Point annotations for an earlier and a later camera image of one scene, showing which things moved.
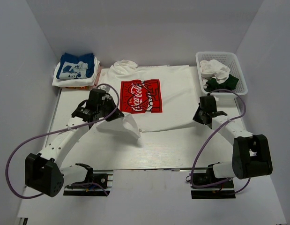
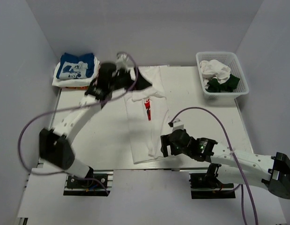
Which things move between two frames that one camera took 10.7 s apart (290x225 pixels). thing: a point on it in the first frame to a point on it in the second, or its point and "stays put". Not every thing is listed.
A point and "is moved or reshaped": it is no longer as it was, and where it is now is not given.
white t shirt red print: [151, 98] is moved or reshaped
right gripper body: [200, 116] to [167, 146]
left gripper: [111, 108] to [130, 78]
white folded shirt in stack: [90, 81] stays put
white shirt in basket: [212, 68] stays put
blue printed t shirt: [71, 67] stays put
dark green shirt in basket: [229, 83] stays put
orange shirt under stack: [79, 87] stays put
